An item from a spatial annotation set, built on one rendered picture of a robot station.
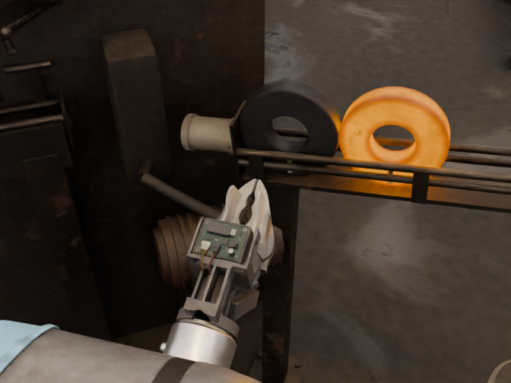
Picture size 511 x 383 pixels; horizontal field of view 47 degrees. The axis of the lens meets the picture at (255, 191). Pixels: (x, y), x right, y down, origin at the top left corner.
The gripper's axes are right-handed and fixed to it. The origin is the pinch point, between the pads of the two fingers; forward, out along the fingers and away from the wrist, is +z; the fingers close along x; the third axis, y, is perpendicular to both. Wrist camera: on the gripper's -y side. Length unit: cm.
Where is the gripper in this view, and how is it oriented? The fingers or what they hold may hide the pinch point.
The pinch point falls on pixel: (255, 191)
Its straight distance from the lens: 76.8
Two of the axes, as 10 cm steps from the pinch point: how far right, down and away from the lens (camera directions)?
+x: -9.6, -1.9, 2.1
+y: -0.9, -5.2, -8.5
